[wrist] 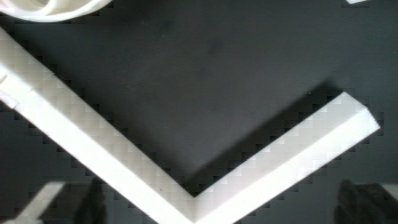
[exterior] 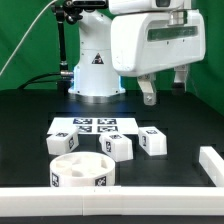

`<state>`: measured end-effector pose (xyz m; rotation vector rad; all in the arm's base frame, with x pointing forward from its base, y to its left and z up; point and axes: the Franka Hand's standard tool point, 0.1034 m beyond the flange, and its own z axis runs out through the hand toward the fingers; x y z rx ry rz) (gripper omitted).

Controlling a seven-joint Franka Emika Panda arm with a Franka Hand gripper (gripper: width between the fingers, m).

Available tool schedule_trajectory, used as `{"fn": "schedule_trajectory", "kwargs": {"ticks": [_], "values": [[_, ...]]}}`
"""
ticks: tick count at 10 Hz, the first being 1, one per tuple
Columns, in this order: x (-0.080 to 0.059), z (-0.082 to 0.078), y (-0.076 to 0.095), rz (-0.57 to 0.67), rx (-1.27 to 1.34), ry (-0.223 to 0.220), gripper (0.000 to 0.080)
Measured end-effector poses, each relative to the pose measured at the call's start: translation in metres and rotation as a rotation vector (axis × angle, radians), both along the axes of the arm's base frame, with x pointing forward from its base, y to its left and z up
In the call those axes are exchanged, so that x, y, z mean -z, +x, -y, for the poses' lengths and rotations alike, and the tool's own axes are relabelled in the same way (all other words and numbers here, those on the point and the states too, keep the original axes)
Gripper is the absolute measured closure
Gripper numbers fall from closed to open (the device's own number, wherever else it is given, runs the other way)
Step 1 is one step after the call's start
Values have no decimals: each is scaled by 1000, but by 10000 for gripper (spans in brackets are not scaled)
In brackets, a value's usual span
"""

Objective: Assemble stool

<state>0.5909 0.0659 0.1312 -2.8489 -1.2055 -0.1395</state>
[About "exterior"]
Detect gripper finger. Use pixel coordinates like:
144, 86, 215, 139
172, 65, 189, 95
137, 73, 156, 106

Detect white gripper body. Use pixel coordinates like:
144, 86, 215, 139
111, 10, 205, 77

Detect white round stool seat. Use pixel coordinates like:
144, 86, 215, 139
50, 152, 115, 187

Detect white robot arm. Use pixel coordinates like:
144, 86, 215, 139
69, 0, 205, 105

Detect white marker sheet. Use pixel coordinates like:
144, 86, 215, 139
48, 117, 138, 134

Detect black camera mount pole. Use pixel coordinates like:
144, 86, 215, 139
52, 3, 111, 96

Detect white right barrier rail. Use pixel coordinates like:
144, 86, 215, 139
199, 146, 224, 188

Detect white barrier rail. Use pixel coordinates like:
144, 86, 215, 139
0, 186, 224, 217
199, 146, 224, 188

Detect white cable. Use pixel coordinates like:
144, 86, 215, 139
0, 0, 58, 77

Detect black cable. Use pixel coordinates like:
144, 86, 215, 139
17, 71, 73, 91

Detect white front barrier rail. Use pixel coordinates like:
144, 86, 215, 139
0, 186, 224, 217

